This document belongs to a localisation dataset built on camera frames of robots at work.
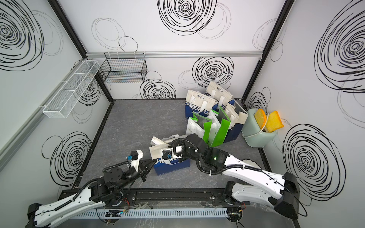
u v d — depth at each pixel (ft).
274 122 2.70
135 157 1.98
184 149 1.90
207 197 2.47
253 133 2.78
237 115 2.48
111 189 1.85
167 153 1.78
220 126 2.39
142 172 2.01
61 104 2.36
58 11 2.37
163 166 2.30
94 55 2.99
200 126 2.36
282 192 1.30
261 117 2.71
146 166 2.14
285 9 2.39
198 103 2.97
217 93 3.09
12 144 1.71
